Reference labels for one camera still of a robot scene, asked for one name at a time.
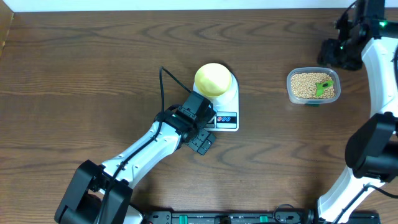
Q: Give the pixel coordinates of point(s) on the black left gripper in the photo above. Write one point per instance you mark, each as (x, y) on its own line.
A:
(204, 137)

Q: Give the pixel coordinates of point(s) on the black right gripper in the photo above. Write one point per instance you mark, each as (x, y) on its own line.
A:
(328, 56)

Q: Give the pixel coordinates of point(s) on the green plastic measuring scoop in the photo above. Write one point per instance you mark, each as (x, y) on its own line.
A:
(321, 87)

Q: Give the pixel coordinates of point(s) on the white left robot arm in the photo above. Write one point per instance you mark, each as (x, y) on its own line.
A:
(102, 193)

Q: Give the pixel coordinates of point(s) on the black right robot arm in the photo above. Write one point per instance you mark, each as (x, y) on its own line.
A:
(366, 40)

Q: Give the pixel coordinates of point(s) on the white digital kitchen scale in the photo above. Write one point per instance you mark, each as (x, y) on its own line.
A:
(227, 109)

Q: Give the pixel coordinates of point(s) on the yellow plastic bowl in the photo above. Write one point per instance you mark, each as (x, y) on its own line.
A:
(213, 79)

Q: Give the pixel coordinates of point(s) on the clear plastic container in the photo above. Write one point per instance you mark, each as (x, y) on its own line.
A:
(332, 73)

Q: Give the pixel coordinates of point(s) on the pile of soybeans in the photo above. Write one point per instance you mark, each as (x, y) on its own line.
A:
(304, 85)

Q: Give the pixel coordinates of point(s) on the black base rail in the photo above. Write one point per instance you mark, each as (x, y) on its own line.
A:
(283, 215)

